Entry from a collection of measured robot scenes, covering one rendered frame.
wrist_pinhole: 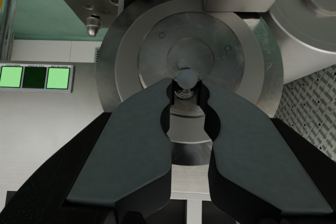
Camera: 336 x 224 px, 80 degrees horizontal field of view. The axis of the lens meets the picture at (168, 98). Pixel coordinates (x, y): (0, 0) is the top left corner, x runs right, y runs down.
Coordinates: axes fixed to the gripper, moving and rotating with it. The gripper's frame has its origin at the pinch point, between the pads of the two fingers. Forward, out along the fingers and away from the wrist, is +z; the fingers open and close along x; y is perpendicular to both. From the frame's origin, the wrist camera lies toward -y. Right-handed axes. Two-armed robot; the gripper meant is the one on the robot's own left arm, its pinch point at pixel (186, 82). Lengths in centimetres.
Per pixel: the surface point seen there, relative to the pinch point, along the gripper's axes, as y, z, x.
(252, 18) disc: -2.4, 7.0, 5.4
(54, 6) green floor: 25, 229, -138
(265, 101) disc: 2.8, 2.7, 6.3
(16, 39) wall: 80, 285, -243
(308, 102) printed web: 9.7, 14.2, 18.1
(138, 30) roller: -1.6, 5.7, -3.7
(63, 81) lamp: 17.1, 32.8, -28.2
